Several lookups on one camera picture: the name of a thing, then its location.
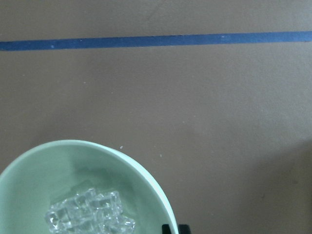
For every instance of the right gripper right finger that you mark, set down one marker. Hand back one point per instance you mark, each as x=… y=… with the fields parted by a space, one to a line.
x=184 y=229

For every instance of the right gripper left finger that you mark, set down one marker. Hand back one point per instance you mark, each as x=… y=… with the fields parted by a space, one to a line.
x=166 y=229

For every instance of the mint green bowl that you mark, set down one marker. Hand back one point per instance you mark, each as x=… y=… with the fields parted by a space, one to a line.
x=57 y=170

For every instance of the clear ice cubes pile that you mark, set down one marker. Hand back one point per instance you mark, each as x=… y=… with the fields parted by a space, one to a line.
x=89 y=212

